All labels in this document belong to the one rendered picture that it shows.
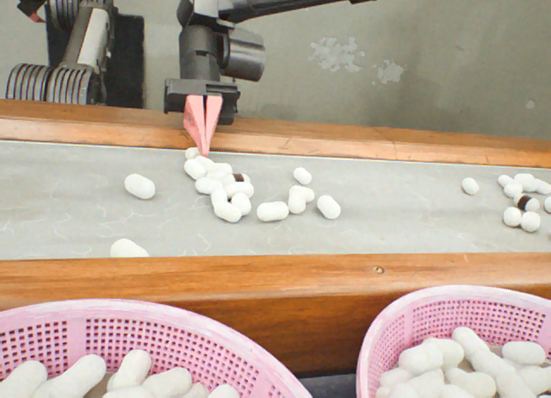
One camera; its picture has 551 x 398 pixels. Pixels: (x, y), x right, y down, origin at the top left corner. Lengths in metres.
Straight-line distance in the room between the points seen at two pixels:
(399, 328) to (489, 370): 0.07
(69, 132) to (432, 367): 0.52
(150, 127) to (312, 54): 2.13
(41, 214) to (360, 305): 0.31
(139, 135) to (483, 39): 2.19
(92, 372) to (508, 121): 2.28
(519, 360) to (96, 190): 0.43
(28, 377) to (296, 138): 0.51
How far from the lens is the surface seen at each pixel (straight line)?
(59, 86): 0.80
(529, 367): 0.40
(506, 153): 0.90
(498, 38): 2.56
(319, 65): 2.75
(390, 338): 0.35
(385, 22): 2.92
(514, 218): 0.62
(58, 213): 0.47
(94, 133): 0.65
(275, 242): 0.44
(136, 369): 0.30
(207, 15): 0.68
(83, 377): 0.30
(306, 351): 0.38
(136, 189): 0.49
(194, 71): 0.63
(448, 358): 0.37
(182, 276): 0.33
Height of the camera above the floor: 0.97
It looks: 25 degrees down
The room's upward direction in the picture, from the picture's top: 9 degrees clockwise
